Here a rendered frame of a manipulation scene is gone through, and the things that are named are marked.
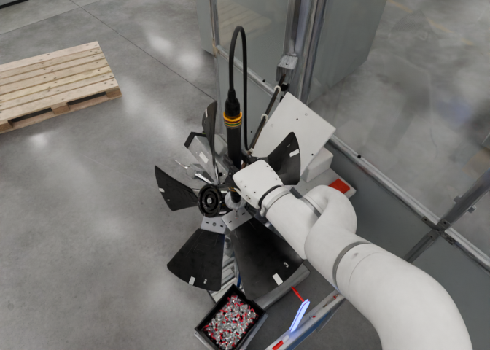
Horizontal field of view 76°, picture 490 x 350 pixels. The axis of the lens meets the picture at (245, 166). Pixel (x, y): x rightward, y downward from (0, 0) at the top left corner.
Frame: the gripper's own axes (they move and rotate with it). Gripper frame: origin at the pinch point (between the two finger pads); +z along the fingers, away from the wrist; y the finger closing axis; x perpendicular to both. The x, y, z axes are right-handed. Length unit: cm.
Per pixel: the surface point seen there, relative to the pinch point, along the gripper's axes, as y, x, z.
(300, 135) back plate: 36.9, -21.8, 10.2
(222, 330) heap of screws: -21, -66, -20
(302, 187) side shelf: 47, -65, 10
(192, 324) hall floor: -29, -151, 10
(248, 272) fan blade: -7.6, -34.8, -17.0
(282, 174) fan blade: 13.0, -10.9, -6.0
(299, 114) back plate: 40.8, -17.3, 15.8
